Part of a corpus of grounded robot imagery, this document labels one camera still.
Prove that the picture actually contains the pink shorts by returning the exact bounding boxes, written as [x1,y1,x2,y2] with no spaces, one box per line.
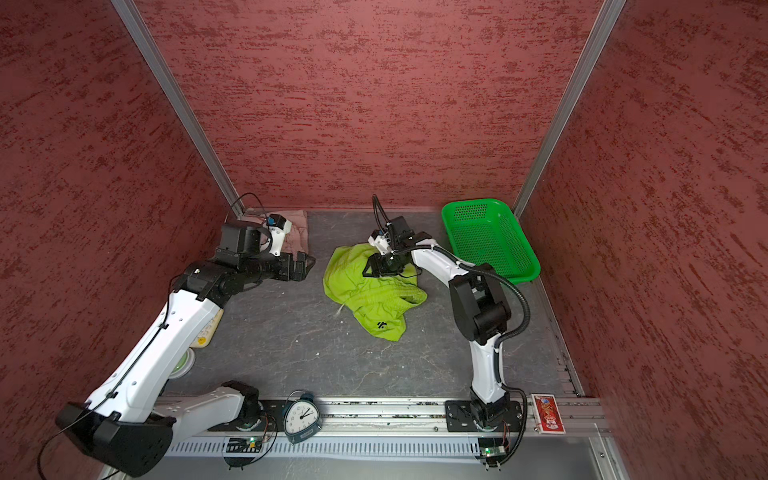
[259,210,310,255]

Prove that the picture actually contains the lime green shorts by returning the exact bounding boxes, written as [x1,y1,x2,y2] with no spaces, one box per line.
[323,244,428,342]

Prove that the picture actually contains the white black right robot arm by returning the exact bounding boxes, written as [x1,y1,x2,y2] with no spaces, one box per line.
[363,230,530,431]

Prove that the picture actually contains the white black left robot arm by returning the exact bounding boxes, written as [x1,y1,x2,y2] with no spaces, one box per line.
[55,214,315,477]

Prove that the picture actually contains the green plastic basket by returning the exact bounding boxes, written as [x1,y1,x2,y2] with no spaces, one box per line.
[441,199,541,284]

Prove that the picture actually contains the beige calculator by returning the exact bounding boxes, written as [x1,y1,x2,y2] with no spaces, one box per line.
[190,310,224,349]

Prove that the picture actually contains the green push button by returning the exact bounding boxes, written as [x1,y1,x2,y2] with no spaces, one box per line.
[169,348,196,380]

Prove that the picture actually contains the teal alarm clock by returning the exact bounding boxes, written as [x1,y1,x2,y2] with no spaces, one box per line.
[282,390,323,445]

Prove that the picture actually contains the left controller board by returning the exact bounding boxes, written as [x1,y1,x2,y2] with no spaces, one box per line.
[223,437,263,469]

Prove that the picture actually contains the controller board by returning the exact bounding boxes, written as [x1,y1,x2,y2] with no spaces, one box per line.
[223,437,263,469]
[477,437,510,469]

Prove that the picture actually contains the right controller board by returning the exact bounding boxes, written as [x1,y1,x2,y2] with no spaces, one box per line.
[477,437,510,469]

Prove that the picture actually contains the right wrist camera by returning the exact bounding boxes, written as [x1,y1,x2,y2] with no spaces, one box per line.
[368,216,415,255]

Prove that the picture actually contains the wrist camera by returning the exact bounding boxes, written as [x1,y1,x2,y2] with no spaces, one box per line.
[368,216,415,255]
[261,214,293,257]

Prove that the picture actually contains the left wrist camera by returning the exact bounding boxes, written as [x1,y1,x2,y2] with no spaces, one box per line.
[261,214,293,257]

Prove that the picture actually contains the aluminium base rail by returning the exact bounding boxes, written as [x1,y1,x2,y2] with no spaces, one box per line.
[119,395,607,439]

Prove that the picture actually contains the left aluminium corner post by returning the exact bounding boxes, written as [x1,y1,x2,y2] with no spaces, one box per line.
[111,0,244,217]

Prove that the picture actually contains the aluminium corner post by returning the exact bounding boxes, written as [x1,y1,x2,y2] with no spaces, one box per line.
[513,0,626,219]
[111,0,244,217]

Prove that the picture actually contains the black corrugated cable conduit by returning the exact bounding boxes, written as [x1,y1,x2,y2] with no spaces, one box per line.
[370,193,533,391]

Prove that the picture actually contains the right aluminium corner post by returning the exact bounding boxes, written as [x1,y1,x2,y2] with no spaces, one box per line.
[513,0,626,219]

